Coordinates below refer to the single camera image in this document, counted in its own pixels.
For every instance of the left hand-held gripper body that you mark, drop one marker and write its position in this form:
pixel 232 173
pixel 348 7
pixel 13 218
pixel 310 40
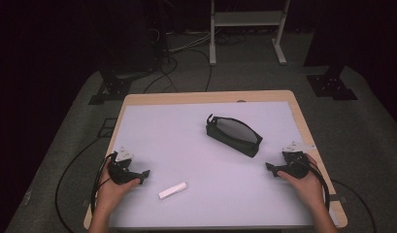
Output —
pixel 120 173

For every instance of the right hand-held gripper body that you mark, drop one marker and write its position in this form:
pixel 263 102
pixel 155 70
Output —
pixel 294 166

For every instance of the white eraser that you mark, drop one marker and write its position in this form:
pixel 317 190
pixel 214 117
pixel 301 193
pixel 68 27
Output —
pixel 172 190

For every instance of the black pencil case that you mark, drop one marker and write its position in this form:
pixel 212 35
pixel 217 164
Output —
pixel 235 132

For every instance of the person's left hand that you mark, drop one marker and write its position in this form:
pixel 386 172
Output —
pixel 110 194

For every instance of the person's right hand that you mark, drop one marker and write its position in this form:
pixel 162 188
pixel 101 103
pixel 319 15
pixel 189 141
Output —
pixel 307 189

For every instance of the white table mat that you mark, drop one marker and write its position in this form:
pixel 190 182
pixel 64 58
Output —
pixel 186 145

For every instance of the black stand base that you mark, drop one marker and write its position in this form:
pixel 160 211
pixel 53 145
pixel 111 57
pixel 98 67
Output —
pixel 330 85
pixel 110 87

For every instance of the white metal frame stand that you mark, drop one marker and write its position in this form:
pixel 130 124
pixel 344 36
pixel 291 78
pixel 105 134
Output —
pixel 248 18

